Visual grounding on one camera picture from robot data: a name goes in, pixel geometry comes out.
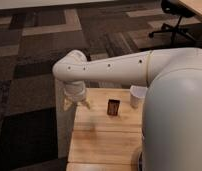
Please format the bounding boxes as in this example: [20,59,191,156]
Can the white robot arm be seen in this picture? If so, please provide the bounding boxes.
[52,47,202,171]

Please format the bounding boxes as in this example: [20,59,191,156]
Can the white ceramic cup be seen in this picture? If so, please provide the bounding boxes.
[130,86,148,108]

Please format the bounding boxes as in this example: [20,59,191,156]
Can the wooden desk corner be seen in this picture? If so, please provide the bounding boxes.
[178,0,202,21]

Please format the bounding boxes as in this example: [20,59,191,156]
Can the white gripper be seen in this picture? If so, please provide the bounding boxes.
[63,81,90,111]

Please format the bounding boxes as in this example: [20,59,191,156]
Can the black office chair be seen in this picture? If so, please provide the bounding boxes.
[148,0,202,46]

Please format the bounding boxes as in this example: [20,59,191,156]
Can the dark brown eraser block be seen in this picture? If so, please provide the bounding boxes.
[107,99,120,116]

